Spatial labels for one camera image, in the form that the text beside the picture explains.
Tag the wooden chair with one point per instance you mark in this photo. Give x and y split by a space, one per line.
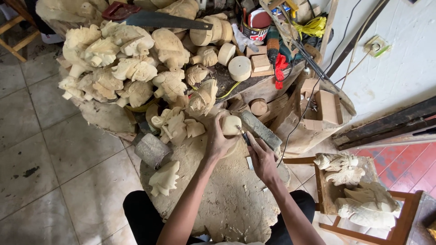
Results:
405 221

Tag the wooden workbench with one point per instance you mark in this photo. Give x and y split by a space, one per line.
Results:
259 86

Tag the dark wooden planks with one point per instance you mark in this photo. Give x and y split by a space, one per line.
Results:
386 126

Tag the green power drill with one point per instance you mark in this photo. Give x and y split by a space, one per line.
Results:
273 46

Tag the pale rounded wood blank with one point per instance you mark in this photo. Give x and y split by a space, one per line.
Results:
231 124

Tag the wooden stool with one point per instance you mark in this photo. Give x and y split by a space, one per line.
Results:
15 34

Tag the open cardboard box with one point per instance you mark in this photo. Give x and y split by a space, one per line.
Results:
322 109

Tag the stack of turned wooden blanks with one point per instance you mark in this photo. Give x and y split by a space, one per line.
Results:
209 32

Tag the red plastic strip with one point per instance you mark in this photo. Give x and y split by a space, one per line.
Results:
280 69

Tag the person's left hand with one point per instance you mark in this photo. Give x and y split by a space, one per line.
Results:
216 141

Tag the winged wooden carving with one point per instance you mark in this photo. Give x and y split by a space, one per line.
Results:
345 176

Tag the pile of carved wooden figures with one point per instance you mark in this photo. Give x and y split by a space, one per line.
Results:
133 68

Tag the square wooden block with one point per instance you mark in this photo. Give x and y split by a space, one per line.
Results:
260 63

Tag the red and white paint can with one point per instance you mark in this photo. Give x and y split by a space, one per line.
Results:
255 27

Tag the flat round wooden disc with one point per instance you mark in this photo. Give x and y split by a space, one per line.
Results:
239 68

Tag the large wooden stump work block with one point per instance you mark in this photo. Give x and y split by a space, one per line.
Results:
224 194

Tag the small round wooden disc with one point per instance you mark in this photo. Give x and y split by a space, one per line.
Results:
226 53

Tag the leaf-edged carved wooden figure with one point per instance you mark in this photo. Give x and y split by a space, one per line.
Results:
165 178

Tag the grey sharpening stone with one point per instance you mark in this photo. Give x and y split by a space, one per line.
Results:
261 130

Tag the grey sandpaper roll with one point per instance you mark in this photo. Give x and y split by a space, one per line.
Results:
151 149

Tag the person's black trousers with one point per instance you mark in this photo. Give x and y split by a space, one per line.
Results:
144 219

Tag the large rough wooden carving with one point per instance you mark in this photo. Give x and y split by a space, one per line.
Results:
70 10

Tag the brown round wooden piece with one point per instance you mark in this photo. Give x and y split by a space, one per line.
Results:
259 107

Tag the white wall socket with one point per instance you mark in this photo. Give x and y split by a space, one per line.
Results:
375 46

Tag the small feathered wooden carving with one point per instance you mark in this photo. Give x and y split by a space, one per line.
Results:
335 161

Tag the person's right hand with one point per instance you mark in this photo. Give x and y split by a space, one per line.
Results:
264 161

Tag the large wooden bird carving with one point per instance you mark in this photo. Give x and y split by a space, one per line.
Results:
369 207

